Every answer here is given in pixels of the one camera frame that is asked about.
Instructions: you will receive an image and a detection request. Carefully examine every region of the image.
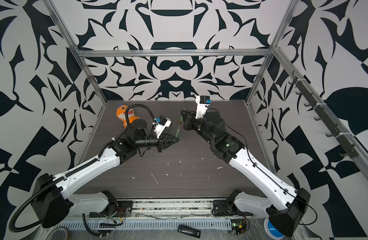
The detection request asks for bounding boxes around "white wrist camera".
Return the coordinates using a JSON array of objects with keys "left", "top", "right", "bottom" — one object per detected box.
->
[
  {"left": 153, "top": 116, "right": 171, "bottom": 139},
  {"left": 196, "top": 96, "right": 212, "bottom": 119}
]

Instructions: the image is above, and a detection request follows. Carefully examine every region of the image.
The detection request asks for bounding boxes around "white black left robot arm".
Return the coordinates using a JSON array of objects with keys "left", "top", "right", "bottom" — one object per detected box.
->
[{"left": 8, "top": 104, "right": 179, "bottom": 233}]

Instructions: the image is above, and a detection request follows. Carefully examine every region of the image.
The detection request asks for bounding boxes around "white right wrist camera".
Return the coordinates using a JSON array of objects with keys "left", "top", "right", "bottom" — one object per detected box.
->
[{"left": 196, "top": 96, "right": 212, "bottom": 119}]

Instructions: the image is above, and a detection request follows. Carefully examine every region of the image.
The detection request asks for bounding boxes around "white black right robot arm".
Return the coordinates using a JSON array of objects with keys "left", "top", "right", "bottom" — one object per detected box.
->
[{"left": 180, "top": 110, "right": 311, "bottom": 237}]

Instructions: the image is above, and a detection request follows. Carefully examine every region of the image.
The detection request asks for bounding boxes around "grey slotted cable duct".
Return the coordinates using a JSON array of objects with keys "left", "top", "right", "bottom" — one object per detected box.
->
[{"left": 55, "top": 219, "right": 232, "bottom": 230}]

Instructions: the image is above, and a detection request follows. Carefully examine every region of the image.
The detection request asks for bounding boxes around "orange shark plush toy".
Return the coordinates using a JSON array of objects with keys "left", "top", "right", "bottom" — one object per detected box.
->
[{"left": 116, "top": 104, "right": 140, "bottom": 128}]

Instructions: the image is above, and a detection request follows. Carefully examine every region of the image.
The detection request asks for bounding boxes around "clear tape roll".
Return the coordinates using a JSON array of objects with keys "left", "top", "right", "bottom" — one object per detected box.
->
[{"left": 46, "top": 227, "right": 70, "bottom": 240}]

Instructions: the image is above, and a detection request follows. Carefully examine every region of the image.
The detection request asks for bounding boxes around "black remote device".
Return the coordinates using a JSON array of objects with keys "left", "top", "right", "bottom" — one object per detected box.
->
[{"left": 177, "top": 225, "right": 201, "bottom": 239}]

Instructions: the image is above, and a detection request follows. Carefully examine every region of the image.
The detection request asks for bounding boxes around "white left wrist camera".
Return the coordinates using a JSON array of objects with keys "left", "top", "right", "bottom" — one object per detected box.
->
[{"left": 153, "top": 116, "right": 171, "bottom": 139}]

